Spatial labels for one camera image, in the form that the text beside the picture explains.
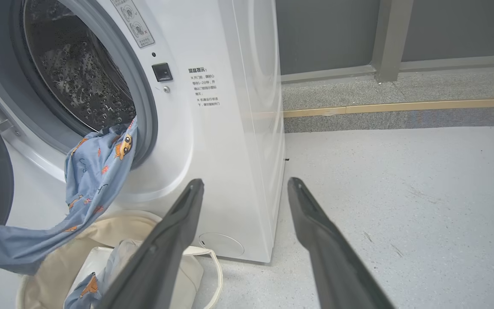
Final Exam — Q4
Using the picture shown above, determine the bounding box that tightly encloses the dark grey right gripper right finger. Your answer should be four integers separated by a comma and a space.
287, 177, 396, 309

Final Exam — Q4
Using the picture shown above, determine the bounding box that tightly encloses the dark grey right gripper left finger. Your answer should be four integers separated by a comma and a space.
96, 179, 205, 309

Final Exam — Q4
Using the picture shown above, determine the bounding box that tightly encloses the blue patterned garment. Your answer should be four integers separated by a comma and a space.
0, 117, 145, 309

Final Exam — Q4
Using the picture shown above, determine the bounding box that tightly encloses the cream canvas laundry basket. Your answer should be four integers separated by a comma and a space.
15, 210, 224, 309

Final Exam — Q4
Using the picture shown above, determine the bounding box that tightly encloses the white front-load washing machine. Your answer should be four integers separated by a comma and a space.
0, 0, 286, 264

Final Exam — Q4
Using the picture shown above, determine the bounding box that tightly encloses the white folded cloth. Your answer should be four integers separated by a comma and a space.
65, 245, 205, 309

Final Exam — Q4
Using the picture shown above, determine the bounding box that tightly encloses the wooden floor strip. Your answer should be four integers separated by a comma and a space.
283, 98, 494, 119

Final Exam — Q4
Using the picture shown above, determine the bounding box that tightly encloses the grey metal frame post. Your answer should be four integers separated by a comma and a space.
371, 0, 414, 83

